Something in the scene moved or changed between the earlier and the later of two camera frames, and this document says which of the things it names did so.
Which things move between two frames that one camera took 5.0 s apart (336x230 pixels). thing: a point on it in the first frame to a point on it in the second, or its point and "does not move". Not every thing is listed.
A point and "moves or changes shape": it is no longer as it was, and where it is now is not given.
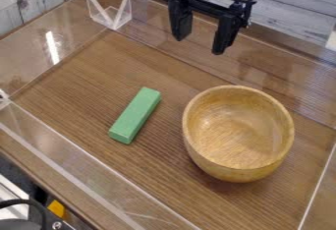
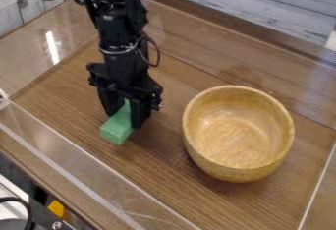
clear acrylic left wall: (39, 45) does not move
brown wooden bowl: (238, 130) does not move
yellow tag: (57, 207) does not move
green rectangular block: (127, 125) moves or changes shape
